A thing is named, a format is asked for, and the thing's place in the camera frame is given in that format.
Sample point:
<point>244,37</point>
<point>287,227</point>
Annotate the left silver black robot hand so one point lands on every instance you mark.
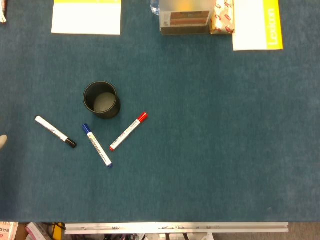
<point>2,142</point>

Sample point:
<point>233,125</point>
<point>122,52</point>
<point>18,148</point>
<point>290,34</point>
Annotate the black marker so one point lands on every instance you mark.
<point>53,131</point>

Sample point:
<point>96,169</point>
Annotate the blue-capped white marker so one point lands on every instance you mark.
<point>97,146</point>

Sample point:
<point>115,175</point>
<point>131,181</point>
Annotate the black mesh pen cup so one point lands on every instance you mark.
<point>110,114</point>

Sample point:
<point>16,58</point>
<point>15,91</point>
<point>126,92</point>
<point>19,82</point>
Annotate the red-capped white marker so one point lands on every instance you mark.
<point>127,132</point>

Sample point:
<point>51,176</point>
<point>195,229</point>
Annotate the red white booklet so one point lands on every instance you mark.
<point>7,231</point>

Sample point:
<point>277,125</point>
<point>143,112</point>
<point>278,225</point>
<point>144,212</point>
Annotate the pink white package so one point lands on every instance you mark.
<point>37,232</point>

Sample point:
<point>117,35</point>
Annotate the yellow black tool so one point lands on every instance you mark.
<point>58,231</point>

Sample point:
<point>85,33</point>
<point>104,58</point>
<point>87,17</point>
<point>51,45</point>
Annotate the blue felt table mat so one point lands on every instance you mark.
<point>200,125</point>

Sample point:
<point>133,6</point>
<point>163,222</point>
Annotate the clear plastic water bottle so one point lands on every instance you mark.
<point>155,7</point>

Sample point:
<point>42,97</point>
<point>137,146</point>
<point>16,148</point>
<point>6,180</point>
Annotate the red print wrapped package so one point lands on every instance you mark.
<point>222,20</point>

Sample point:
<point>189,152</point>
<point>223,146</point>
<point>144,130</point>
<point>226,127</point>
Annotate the yellow white Lexicon notebook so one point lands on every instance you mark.
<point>250,27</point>

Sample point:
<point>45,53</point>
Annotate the aluminium profile rail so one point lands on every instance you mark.
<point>175,227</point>

